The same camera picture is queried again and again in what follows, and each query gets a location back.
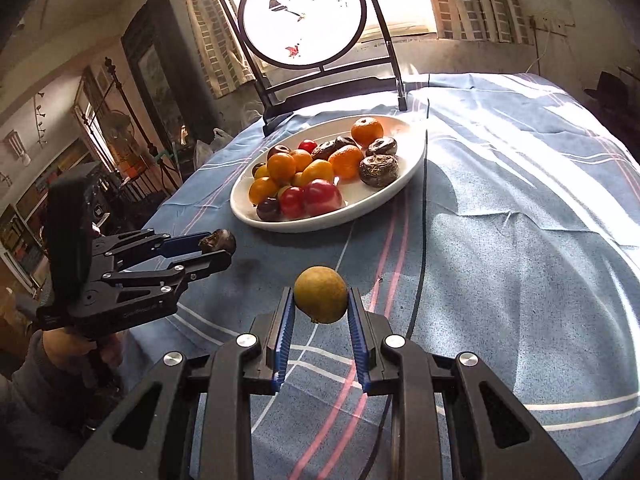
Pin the blue striped tablecloth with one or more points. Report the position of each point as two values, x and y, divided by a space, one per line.
500 260

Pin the large red tomato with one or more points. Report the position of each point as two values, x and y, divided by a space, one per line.
322 197

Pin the tan longan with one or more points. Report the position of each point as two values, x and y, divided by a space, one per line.
320 292

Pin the wall socket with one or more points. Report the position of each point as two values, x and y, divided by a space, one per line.
547 24

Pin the dark framed cabinet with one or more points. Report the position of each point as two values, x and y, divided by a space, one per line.
160 75

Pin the small red tomato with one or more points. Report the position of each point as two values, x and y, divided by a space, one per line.
307 146

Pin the white oval plate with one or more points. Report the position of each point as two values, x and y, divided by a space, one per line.
350 210

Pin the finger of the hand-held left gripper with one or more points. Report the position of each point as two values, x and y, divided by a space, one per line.
185 245
210 262

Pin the checked curtain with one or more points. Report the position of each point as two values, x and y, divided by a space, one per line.
215 35
475 5

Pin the white wall lamp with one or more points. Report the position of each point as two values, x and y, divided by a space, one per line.
15 147

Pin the brown water chestnut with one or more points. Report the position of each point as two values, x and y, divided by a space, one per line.
382 146
345 141
220 241
378 169
324 150

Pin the small yellow fruit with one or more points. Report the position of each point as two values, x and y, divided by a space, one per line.
296 180

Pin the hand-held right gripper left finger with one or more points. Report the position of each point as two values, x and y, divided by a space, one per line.
285 340

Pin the round painted screen on stand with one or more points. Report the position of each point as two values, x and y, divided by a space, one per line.
300 10

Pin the clear plastic bag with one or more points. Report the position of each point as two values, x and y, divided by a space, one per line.
212 145

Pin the person's left hand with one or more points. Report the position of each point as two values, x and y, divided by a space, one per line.
65 355

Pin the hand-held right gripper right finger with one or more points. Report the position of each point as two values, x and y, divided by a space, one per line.
357 340

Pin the black metal rack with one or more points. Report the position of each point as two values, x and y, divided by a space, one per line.
125 160

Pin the person's left forearm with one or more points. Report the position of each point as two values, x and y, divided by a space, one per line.
30 410

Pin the yellow tangerine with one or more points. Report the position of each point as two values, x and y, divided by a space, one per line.
318 171

